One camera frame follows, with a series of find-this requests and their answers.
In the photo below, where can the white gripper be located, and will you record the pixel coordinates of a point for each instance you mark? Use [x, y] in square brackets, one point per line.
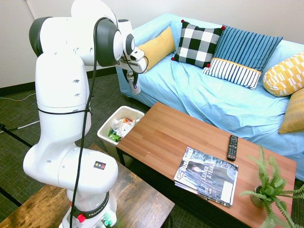
[139, 66]

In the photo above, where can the silver drink can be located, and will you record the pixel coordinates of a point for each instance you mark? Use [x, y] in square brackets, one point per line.
[136, 91]

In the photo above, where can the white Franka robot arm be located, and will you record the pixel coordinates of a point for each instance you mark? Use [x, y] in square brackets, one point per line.
[61, 95]

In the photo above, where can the white plastic trash bin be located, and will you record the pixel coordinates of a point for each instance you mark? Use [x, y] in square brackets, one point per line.
[104, 134]

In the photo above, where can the mustard woven pillow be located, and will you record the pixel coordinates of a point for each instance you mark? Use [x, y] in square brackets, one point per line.
[159, 47]
[294, 114]

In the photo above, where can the orange red wrapper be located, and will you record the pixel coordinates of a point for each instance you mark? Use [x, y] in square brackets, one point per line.
[128, 120]

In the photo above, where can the crumpled white paper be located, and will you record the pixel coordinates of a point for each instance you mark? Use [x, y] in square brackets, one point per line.
[123, 127]

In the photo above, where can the green snack wrapper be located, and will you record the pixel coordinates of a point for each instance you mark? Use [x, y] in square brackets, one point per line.
[114, 135]

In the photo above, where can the wooden coffee table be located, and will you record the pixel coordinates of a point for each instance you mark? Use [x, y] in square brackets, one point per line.
[156, 142]

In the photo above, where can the black white checkered pillow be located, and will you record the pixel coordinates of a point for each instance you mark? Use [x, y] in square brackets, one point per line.
[197, 44]

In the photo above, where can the light blue covered sofa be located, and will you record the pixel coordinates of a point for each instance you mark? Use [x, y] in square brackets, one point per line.
[213, 107]

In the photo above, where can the blue striped pillow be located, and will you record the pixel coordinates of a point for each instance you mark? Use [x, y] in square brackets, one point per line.
[244, 47]

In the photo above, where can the rustic wooden robot table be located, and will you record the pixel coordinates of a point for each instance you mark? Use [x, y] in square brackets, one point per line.
[137, 199]

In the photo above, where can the black remote control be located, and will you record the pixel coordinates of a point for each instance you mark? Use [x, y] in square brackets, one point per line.
[232, 147]

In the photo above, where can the stack of magazines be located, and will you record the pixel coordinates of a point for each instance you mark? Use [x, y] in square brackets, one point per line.
[206, 175]

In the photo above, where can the black floor strip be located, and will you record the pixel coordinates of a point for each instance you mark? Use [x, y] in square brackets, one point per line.
[16, 137]
[10, 197]

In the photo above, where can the yellow white patterned pillow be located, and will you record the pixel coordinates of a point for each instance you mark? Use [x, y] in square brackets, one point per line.
[285, 76]

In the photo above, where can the small grey plant pot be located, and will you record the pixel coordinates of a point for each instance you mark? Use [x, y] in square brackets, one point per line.
[256, 200]

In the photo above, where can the green fern plant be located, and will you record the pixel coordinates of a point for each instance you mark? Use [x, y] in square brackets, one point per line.
[270, 187]

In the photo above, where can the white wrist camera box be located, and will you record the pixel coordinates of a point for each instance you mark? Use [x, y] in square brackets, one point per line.
[137, 54]

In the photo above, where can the black wall baseboard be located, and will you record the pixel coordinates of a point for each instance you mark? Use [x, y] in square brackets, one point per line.
[16, 89]

